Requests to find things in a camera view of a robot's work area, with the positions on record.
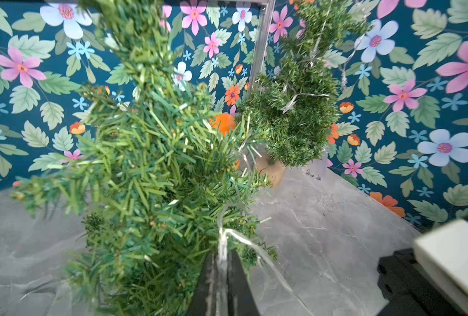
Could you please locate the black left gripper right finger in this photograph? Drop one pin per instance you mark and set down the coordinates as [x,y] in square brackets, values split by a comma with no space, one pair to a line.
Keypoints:
[240,301]

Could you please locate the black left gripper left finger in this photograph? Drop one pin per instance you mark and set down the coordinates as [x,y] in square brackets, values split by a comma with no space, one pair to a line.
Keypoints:
[204,301]

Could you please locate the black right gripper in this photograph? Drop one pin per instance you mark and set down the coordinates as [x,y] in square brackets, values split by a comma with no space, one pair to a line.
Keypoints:
[408,288]

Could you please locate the green christmas tree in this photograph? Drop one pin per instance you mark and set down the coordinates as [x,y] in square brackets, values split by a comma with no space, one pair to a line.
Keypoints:
[156,183]
[294,111]

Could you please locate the aluminium frame struts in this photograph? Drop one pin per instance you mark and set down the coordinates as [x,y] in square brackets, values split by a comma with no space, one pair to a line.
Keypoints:
[217,43]

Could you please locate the orange plush toy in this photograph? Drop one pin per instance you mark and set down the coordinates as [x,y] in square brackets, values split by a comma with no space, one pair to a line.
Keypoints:
[224,123]

